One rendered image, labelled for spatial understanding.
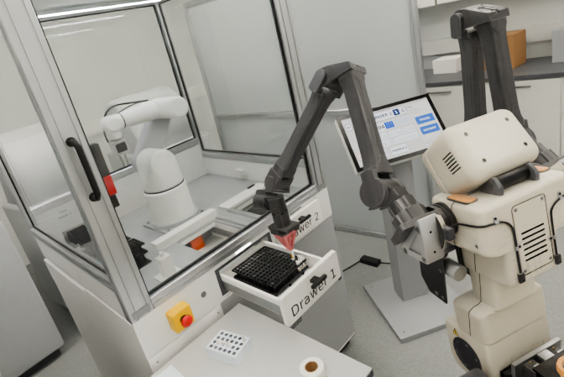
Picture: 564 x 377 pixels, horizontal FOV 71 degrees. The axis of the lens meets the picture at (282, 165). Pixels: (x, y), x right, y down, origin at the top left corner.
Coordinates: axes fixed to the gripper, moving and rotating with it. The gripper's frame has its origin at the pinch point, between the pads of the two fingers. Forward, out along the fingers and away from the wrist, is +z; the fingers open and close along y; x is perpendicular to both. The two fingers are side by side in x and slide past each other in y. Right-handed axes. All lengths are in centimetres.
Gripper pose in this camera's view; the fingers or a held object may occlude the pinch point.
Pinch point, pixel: (289, 248)
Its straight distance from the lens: 141.8
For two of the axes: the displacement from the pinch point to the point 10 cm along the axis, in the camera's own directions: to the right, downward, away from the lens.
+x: 7.1, -3.6, 6.0
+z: 2.6, 9.3, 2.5
